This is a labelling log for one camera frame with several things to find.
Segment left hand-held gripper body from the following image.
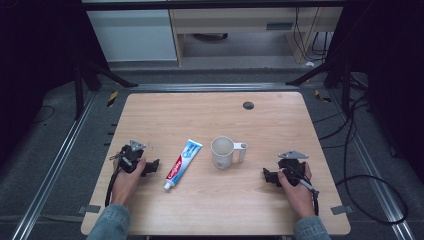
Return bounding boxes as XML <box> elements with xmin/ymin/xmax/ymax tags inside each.
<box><xmin>110</xmin><ymin>139</ymin><xmax>148</xmax><ymax>175</ymax></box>

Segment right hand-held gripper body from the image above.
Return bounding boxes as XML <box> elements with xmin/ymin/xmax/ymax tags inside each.
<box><xmin>277</xmin><ymin>149</ymin><xmax>310</xmax><ymax>187</ymax></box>

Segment person's left hand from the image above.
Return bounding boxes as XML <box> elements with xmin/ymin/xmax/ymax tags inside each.
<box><xmin>110</xmin><ymin>156</ymin><xmax>148</xmax><ymax>207</ymax></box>

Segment person's right hand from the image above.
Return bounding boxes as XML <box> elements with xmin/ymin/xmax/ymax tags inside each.
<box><xmin>277</xmin><ymin>162</ymin><xmax>316</xmax><ymax>220</ymax></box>

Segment toothpaste tube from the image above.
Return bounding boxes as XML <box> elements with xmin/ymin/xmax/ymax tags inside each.
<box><xmin>162</xmin><ymin>138</ymin><xmax>204</xmax><ymax>191</ymax></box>

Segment white cup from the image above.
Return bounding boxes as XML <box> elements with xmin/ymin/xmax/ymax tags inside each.
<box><xmin>210</xmin><ymin>135</ymin><xmax>249</xmax><ymax>170</ymax></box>

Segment yellow black tape strip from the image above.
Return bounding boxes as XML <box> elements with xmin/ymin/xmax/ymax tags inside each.
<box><xmin>106</xmin><ymin>90</ymin><xmax>120</xmax><ymax>108</ymax></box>
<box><xmin>313</xmin><ymin>88</ymin><xmax>333</xmax><ymax>104</ymax></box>

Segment grey tape piece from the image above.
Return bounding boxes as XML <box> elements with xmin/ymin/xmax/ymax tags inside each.
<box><xmin>77</xmin><ymin>204</ymin><xmax>102</xmax><ymax>215</ymax></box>
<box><xmin>330</xmin><ymin>204</ymin><xmax>355</xmax><ymax>216</ymax></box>

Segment black metal stand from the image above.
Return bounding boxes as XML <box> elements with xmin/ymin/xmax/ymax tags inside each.
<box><xmin>285</xmin><ymin>53</ymin><xmax>369</xmax><ymax>116</ymax></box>
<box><xmin>73</xmin><ymin>46</ymin><xmax>140</xmax><ymax>122</ymax></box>

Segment white cabinet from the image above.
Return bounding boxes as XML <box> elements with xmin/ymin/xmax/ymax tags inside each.
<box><xmin>86</xmin><ymin>8</ymin><xmax>178</xmax><ymax>63</ymax></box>

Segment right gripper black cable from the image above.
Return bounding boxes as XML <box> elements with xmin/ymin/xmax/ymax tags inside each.
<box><xmin>298</xmin><ymin>178</ymin><xmax>321</xmax><ymax>217</ymax></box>

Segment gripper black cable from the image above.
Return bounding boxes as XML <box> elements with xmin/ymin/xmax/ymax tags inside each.
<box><xmin>104</xmin><ymin>166</ymin><xmax>122</xmax><ymax>208</ymax></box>
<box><xmin>298</xmin><ymin>178</ymin><xmax>321</xmax><ymax>217</ymax></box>

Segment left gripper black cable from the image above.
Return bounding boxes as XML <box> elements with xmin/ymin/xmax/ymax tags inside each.
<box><xmin>104</xmin><ymin>166</ymin><xmax>122</xmax><ymax>208</ymax></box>

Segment metal floor rail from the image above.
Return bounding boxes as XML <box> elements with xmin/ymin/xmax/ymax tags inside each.
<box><xmin>327</xmin><ymin>89</ymin><xmax>417</xmax><ymax>240</ymax></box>
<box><xmin>127</xmin><ymin>82</ymin><xmax>300</xmax><ymax>94</ymax></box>
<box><xmin>10</xmin><ymin>90</ymin><xmax>98</xmax><ymax>240</ymax></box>

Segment black floor cable loop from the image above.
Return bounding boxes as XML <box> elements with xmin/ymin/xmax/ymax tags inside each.
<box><xmin>334</xmin><ymin>94</ymin><xmax>410</xmax><ymax>226</ymax></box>

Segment thin black floor cable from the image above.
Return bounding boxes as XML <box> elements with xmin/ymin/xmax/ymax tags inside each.
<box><xmin>32</xmin><ymin>104</ymin><xmax>56</xmax><ymax>125</ymax></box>

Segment hanging black cables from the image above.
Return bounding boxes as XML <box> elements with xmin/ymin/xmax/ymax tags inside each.
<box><xmin>292</xmin><ymin>6</ymin><xmax>334</xmax><ymax>63</ymax></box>

